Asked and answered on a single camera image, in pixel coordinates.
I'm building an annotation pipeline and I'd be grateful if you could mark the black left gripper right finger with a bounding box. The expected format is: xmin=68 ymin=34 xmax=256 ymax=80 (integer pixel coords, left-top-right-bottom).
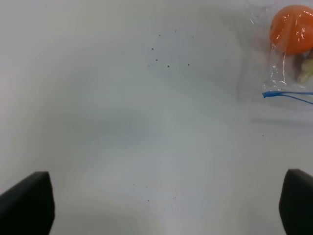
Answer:
xmin=279 ymin=169 xmax=313 ymax=235

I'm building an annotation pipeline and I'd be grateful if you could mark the purple eggplant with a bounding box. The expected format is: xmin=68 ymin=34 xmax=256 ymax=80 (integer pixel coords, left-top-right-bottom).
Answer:
xmin=297 ymin=50 xmax=313 ymax=84

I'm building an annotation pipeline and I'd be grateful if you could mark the orange fruit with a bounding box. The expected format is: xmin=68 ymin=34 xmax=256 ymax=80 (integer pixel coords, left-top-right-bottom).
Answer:
xmin=269 ymin=5 xmax=313 ymax=55

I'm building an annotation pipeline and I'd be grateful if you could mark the clear zip bag blue seal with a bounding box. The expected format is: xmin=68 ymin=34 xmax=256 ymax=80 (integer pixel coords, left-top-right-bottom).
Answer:
xmin=243 ymin=0 xmax=313 ymax=125

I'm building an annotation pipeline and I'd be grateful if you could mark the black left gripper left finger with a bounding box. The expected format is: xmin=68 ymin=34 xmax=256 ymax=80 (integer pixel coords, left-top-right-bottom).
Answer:
xmin=0 ymin=171 xmax=55 ymax=235

